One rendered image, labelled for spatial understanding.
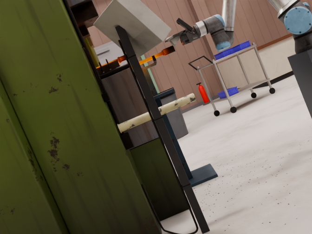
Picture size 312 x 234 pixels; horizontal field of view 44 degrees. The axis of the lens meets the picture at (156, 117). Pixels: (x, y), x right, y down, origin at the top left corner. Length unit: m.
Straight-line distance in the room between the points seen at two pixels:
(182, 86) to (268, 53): 2.48
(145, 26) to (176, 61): 7.50
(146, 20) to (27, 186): 0.99
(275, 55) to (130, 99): 5.60
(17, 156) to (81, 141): 0.32
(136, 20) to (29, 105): 0.72
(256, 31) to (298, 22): 7.74
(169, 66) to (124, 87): 6.91
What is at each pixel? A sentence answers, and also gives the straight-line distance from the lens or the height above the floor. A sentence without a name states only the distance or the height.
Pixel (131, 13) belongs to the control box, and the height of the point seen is 1.08.
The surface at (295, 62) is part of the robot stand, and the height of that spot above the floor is 0.55.
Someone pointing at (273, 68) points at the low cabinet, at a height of 0.26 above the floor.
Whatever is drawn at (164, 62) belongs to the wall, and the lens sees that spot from 9.15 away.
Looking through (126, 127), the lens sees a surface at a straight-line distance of 2.06.
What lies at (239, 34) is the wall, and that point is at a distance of 9.89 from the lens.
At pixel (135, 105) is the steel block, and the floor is 0.70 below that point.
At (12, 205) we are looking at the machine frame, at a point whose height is 0.49.
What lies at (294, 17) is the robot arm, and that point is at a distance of 2.36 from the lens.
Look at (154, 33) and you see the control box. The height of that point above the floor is 0.97.
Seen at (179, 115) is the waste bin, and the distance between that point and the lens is 5.39.
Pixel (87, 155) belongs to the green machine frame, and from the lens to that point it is 2.04.
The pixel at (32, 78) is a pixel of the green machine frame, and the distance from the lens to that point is 2.07.
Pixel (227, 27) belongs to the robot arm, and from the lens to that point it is 2.60.
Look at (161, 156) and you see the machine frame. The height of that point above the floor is 0.36.
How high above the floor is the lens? 0.73
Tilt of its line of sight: 3 degrees down
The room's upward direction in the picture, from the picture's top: 23 degrees counter-clockwise
